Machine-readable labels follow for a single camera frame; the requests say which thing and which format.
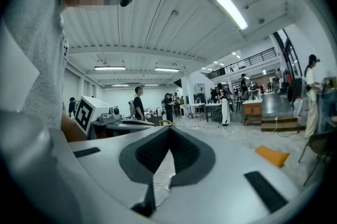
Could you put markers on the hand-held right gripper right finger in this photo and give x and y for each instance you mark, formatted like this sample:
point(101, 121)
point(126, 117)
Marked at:
point(223, 191)

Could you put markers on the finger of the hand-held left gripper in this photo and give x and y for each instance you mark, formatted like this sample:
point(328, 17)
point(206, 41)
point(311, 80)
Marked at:
point(118, 128)
point(137, 122)

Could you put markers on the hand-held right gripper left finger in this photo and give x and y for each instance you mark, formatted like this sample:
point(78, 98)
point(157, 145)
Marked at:
point(105, 165)

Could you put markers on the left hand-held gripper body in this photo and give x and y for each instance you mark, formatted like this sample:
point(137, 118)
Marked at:
point(84, 115)

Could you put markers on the person's left forearm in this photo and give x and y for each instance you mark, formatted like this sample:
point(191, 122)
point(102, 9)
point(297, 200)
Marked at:
point(71, 128)

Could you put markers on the long ceiling light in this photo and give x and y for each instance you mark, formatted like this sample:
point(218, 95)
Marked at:
point(231, 10)
point(109, 68)
point(166, 69)

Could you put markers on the white power strip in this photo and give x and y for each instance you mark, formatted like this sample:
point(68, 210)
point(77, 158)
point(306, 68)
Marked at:
point(167, 187)

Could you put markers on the orange cushion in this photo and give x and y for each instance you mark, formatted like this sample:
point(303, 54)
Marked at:
point(272, 156)

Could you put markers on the white table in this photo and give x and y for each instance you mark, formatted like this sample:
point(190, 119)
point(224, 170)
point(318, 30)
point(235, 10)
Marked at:
point(197, 106)

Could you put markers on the small wooden cabinet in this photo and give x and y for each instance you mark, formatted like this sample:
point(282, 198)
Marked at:
point(252, 111)

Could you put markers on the person's grey shirt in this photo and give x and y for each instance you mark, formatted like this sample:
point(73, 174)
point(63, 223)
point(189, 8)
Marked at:
point(44, 33)

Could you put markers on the black folding chair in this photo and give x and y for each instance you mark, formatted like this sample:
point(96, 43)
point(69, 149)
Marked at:
point(319, 144)

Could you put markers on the white plastic bag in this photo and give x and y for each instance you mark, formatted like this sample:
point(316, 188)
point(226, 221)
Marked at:
point(300, 112)

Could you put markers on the black balcony railing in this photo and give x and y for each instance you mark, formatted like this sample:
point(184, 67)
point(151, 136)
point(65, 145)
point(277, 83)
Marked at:
point(245, 61)

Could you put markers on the blue draped cloth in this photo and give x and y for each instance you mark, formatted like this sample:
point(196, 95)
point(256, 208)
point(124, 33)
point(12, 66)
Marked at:
point(326, 110)

